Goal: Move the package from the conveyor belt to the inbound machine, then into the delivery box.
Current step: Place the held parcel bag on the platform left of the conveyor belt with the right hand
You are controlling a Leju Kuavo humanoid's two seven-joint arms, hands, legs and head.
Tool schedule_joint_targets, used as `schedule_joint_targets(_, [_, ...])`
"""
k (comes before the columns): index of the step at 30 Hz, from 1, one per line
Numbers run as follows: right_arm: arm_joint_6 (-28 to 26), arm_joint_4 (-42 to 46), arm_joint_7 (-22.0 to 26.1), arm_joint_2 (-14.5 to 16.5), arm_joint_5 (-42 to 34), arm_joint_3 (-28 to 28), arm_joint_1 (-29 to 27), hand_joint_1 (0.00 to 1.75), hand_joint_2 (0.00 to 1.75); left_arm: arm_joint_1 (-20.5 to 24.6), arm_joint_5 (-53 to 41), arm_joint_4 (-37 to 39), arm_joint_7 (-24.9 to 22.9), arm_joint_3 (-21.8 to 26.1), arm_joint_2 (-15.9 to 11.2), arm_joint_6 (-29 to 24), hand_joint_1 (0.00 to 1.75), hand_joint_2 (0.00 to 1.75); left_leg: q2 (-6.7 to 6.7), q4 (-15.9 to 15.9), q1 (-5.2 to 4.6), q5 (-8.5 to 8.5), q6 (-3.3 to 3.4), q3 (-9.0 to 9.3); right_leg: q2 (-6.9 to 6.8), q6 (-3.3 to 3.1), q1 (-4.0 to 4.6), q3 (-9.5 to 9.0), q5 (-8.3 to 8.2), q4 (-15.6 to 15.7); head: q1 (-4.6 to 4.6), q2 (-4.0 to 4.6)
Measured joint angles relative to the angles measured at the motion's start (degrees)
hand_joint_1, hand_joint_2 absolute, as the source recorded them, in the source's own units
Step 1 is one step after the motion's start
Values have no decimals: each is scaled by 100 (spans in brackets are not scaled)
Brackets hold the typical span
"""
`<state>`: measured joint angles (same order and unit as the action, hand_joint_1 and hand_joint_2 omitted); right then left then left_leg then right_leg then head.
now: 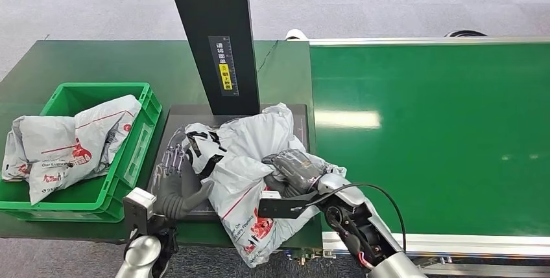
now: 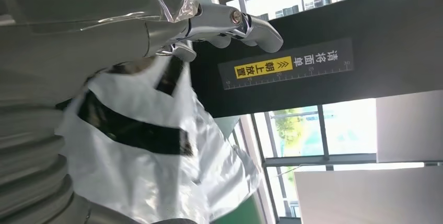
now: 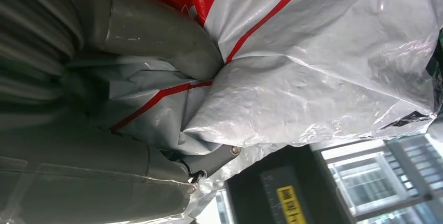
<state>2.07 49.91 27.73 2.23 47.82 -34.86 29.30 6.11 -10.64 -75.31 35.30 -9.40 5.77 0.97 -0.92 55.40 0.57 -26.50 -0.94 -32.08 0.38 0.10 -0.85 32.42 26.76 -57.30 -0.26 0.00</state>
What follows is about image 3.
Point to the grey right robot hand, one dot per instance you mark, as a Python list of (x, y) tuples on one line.
[(86, 181)]

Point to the clear plastic right hand cover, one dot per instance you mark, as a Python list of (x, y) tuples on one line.
[(104, 201)]

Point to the ribbed grey right arm sleeve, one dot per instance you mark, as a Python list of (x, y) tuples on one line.
[(31, 35)]

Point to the black scanner housing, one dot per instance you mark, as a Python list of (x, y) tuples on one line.
[(249, 194)]

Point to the dark ruler label strip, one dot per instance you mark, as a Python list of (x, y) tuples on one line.
[(270, 181)]

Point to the yellow warning label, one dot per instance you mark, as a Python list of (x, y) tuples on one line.
[(290, 205)]

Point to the grey window frame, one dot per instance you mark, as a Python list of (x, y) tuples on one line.
[(408, 170)]

